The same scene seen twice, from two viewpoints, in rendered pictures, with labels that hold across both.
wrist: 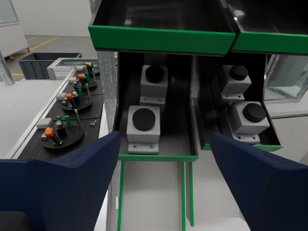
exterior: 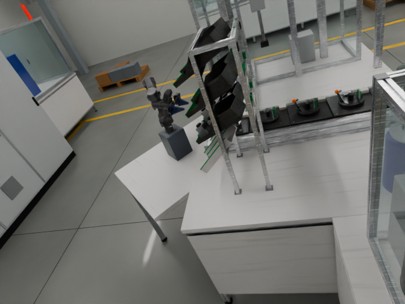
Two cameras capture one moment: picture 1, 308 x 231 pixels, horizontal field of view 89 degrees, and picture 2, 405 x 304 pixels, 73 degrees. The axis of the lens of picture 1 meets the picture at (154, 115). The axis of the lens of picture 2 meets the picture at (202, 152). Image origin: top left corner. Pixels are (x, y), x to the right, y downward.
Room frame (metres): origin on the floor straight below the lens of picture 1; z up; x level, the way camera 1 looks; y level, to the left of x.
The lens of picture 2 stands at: (0.86, -1.20, 1.93)
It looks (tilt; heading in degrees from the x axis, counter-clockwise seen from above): 34 degrees down; 124
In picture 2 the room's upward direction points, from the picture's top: 22 degrees counter-clockwise
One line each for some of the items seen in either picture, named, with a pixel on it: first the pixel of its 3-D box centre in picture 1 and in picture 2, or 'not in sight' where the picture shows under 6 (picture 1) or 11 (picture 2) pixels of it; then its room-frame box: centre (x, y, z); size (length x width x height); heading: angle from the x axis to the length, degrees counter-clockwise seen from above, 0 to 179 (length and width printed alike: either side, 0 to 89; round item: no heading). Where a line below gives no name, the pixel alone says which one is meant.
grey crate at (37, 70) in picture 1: (55, 65); not in sight; (2.04, 1.34, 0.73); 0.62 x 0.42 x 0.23; 103
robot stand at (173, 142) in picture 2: not in sight; (175, 142); (-0.21, 0.13, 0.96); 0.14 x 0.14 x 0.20; 58
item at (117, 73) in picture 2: not in sight; (122, 73); (-4.27, 4.35, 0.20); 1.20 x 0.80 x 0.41; 13
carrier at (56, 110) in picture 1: (75, 98); (307, 104); (0.67, 0.39, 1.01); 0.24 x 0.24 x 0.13; 13
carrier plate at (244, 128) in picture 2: not in sight; (231, 126); (0.18, 0.27, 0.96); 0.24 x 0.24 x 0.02; 13
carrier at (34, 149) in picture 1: (61, 129); (267, 113); (0.43, 0.33, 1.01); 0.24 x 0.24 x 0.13; 13
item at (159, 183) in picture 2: not in sight; (184, 156); (-0.16, 0.10, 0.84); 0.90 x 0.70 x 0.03; 58
